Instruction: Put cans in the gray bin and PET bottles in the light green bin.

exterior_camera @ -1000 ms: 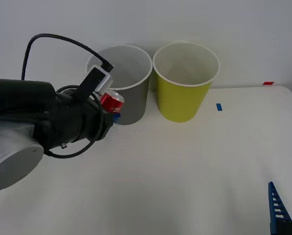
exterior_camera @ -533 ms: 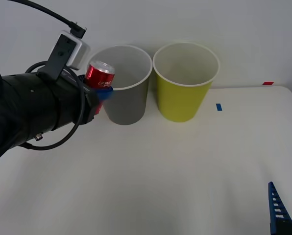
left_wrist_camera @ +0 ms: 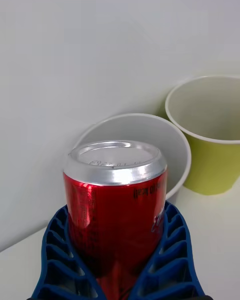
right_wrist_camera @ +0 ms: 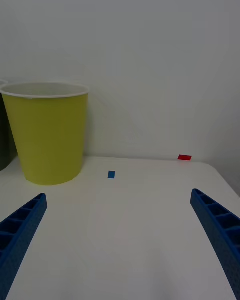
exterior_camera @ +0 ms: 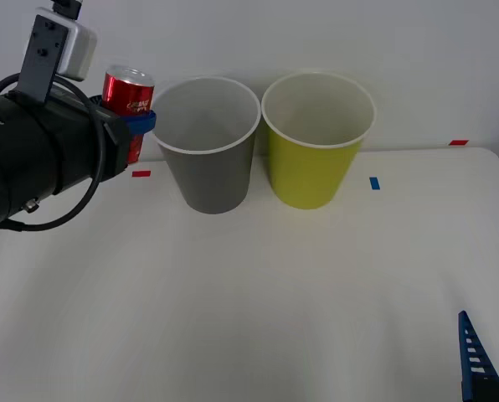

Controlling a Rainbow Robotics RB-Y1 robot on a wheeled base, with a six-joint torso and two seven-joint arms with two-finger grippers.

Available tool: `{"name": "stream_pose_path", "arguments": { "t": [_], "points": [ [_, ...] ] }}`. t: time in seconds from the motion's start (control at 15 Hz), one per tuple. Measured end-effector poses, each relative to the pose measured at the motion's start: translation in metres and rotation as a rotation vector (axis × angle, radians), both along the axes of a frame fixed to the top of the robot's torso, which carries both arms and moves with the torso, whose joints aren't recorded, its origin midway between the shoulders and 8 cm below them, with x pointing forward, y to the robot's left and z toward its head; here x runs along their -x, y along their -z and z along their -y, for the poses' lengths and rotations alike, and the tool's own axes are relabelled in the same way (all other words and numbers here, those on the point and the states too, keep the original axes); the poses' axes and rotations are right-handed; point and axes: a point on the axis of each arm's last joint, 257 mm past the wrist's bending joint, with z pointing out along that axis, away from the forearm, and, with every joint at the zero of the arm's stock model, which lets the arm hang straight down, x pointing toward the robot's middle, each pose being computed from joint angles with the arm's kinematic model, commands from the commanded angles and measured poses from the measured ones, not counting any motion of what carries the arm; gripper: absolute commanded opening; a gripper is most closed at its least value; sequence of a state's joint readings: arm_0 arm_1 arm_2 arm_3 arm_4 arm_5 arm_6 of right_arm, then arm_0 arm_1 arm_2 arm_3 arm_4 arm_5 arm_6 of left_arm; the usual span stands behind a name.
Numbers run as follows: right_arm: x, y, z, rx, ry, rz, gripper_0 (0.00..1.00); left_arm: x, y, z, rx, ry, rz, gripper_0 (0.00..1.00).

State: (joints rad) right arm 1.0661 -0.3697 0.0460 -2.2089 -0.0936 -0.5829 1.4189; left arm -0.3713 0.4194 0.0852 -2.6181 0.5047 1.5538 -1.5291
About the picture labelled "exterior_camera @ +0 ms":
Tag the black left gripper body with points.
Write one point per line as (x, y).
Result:
(86, 142)

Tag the yellow-green plastic bin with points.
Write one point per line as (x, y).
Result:
(312, 171)

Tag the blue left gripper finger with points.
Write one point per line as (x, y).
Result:
(96, 102)
(142, 121)

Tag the grey plastic bin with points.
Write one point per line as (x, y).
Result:
(216, 180)

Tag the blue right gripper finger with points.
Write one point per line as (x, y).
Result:
(467, 352)

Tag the red drink can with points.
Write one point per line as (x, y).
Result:
(128, 90)

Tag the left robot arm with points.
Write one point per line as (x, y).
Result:
(6, 146)

